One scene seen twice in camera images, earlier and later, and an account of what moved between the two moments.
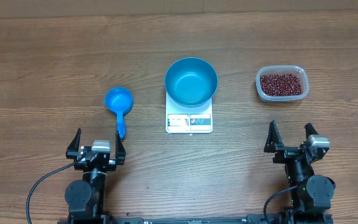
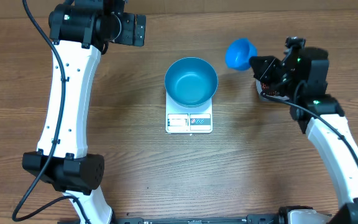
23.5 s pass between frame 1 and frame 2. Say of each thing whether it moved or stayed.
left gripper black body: moved
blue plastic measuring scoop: moved
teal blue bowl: stayed
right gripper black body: moved
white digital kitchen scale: stayed
